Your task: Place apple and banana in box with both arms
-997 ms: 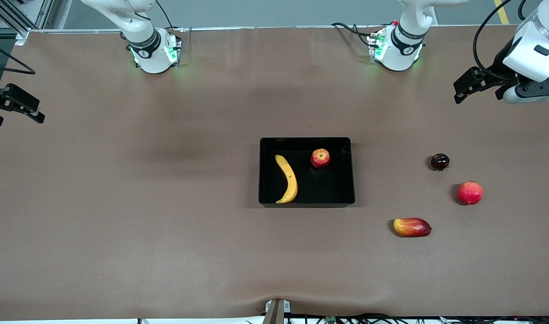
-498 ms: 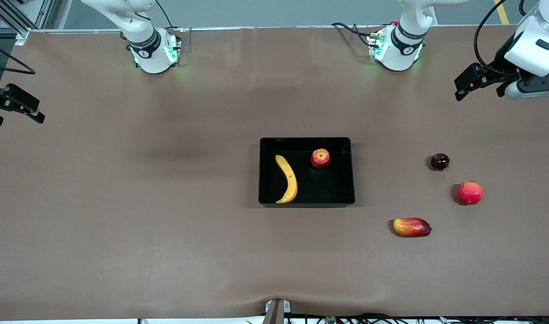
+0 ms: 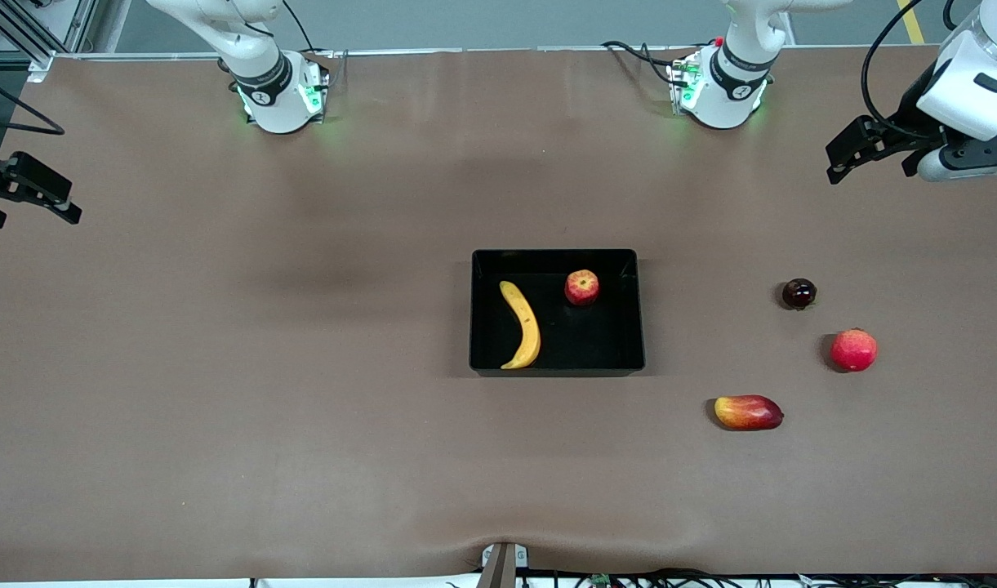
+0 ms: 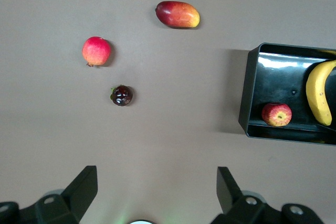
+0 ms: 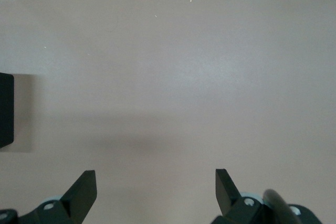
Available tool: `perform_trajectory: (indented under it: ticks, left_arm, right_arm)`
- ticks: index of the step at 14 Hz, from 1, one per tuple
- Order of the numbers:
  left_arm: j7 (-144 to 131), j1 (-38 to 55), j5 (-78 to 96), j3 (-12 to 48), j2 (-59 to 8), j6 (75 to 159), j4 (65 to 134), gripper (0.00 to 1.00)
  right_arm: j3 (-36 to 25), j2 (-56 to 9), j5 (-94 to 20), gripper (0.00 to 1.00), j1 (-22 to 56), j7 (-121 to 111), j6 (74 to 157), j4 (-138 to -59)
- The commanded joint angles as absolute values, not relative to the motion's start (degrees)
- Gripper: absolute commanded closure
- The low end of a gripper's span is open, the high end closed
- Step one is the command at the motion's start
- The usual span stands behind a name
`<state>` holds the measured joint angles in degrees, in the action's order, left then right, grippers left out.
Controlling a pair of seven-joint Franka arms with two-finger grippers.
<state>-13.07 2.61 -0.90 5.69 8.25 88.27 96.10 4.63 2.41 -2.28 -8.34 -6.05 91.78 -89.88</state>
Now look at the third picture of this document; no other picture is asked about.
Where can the aluminium frame profile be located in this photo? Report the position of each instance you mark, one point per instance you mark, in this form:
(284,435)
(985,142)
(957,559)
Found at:
(80,24)

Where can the black plastic box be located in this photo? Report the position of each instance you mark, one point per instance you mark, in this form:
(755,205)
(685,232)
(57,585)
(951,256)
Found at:
(580,343)

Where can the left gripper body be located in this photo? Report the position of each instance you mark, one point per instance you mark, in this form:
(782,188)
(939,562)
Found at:
(908,115)

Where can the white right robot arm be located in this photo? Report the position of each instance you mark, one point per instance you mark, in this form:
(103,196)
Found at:
(273,106)

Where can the red yellow mango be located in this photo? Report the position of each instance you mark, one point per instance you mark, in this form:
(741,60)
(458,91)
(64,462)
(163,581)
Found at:
(747,412)

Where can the table cover sheet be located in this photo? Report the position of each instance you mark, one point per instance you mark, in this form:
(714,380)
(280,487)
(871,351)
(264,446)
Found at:
(498,457)

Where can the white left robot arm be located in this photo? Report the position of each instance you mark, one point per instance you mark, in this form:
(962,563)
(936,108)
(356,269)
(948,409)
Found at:
(723,102)

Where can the metal table edge clamp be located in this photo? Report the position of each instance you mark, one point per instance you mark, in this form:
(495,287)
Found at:
(502,567)

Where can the dark purple plum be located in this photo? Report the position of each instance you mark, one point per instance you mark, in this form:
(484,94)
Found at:
(798,293)

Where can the small green circuit board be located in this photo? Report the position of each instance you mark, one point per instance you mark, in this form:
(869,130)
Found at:
(601,581)

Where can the small red yellow apple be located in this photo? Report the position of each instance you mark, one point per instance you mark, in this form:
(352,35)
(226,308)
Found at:
(582,287)

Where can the yellow banana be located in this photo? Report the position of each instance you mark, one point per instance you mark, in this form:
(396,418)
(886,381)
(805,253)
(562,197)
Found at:
(531,327)

